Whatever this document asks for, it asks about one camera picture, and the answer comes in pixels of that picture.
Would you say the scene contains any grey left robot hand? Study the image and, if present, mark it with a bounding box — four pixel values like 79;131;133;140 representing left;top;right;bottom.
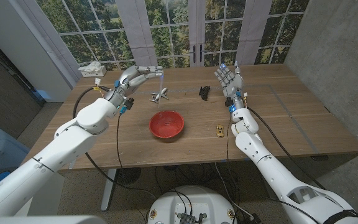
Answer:
114;65;164;97

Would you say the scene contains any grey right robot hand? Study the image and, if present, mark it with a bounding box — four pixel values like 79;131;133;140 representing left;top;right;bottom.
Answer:
214;60;244;99

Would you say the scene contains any clear plastic pipette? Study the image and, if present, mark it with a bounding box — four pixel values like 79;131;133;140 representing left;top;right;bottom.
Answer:
157;72;165;110

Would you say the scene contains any white toy airplane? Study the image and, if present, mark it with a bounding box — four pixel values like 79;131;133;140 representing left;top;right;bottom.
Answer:
149;87;170;104

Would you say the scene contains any yellow toy car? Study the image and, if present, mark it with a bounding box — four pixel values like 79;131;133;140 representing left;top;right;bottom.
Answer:
215;124;226;139

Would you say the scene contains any red bowl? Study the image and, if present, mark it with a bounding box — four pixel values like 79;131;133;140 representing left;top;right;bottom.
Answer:
149;110;185;139

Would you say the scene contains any white tissue box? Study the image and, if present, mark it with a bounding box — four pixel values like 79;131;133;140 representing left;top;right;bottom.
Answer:
78;60;108;78

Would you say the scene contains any printed window backdrop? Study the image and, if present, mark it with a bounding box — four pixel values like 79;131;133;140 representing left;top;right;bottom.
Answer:
7;0;311;71

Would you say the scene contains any round black floor fan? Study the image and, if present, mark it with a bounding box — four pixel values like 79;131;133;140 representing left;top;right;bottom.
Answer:
116;167;142;186

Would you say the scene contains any white table leg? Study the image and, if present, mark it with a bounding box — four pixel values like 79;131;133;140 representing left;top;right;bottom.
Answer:
100;168;118;213

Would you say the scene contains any grey table leg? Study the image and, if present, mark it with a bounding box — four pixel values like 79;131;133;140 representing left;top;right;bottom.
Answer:
257;174;278;201

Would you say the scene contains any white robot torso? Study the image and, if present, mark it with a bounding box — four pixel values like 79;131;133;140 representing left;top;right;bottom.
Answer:
147;185;237;224

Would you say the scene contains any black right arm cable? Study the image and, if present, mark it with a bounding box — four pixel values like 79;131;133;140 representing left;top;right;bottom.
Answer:
246;106;328;190

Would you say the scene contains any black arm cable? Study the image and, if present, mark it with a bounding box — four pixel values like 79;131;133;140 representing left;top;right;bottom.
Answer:
246;106;328;190
72;85;157;200

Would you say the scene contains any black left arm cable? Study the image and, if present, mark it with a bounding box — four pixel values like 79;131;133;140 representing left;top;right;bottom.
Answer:
72;85;157;200

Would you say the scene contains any white floor cable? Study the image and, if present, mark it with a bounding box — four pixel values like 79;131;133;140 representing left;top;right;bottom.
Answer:
214;162;255;219

